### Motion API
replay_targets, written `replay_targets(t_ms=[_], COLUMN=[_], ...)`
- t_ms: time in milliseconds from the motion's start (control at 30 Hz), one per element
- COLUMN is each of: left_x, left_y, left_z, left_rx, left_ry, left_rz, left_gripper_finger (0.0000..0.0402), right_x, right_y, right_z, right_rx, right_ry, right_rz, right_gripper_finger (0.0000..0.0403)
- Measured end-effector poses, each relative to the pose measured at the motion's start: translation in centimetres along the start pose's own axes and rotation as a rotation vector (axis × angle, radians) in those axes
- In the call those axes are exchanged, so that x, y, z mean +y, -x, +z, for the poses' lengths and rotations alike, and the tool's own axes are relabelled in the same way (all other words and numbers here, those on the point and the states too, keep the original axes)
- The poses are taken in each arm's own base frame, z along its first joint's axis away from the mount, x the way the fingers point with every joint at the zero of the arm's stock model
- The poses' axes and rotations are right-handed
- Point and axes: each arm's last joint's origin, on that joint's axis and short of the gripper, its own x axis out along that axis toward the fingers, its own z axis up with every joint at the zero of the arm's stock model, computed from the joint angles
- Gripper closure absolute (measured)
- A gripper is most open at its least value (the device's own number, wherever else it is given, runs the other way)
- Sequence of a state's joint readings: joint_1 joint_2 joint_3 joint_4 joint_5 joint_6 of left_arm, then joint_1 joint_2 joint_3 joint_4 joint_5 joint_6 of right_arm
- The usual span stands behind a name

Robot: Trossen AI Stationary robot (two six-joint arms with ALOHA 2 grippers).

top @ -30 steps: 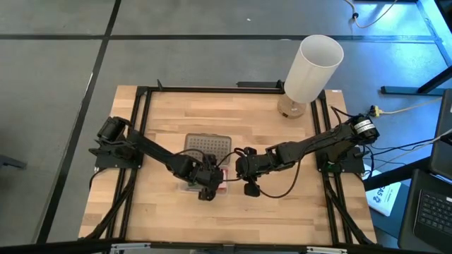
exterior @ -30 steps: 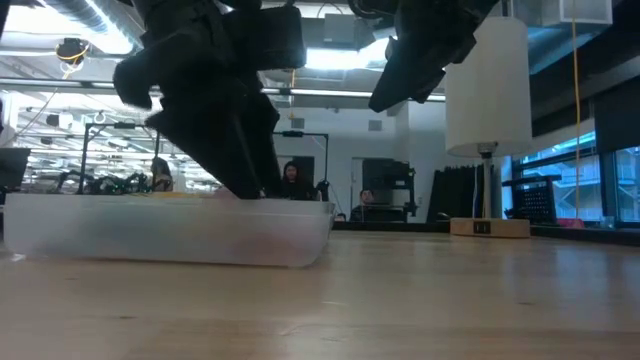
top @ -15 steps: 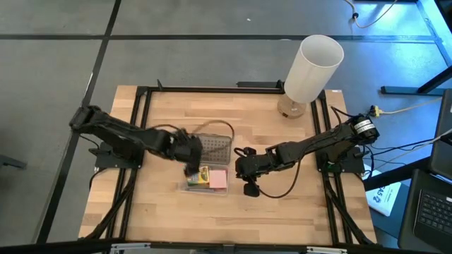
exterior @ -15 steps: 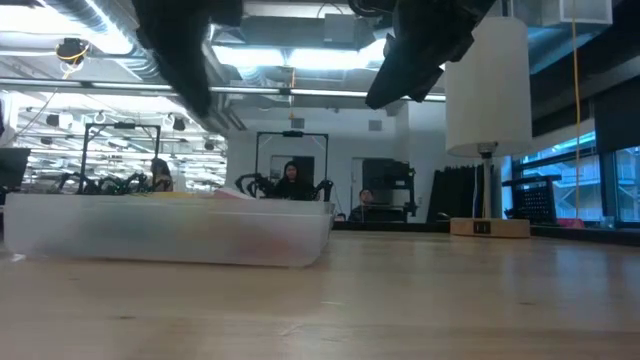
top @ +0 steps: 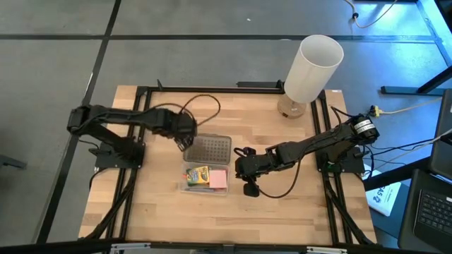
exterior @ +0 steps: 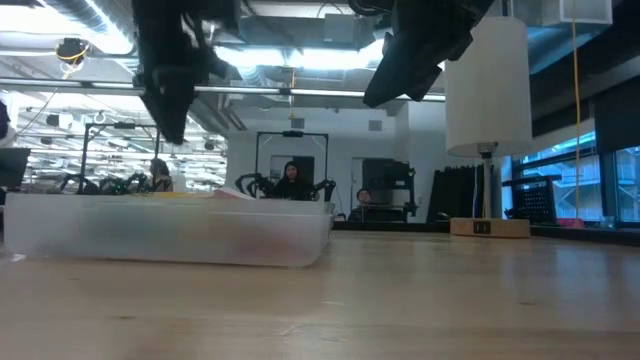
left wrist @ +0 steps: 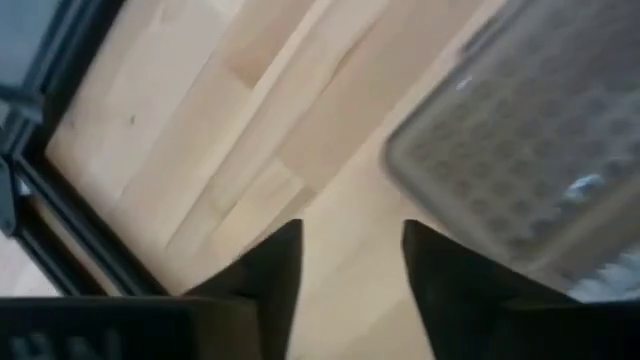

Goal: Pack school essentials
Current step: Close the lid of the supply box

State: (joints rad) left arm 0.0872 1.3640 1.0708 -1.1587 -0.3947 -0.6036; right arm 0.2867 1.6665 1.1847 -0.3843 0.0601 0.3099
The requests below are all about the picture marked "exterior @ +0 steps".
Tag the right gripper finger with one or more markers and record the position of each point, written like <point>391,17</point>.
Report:
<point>440,62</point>
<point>395,70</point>

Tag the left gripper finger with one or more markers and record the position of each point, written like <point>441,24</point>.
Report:
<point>172,110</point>

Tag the dark monitor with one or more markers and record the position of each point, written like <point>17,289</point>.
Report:
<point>14,167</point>

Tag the person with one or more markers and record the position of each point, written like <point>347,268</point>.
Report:
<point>364,196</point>
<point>160,175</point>
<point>292,182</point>

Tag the white shade lamp wooden base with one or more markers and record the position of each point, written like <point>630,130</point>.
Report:
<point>487,90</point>

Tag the black shelving unit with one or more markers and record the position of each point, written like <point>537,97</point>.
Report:
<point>387,177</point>

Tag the silver horizontal pipe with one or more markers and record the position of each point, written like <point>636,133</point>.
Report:
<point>75,86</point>

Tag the translucent pencil box grey lid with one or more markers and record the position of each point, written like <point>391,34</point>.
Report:
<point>170,235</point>

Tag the background robot station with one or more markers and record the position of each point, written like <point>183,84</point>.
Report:
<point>291,134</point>
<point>120,186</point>

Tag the black curtain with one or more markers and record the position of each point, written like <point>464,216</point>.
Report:
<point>452,195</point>

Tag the black aluminium table frame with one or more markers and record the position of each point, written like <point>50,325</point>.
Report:
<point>390,226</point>

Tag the small red object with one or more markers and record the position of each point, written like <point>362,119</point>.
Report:
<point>570,223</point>

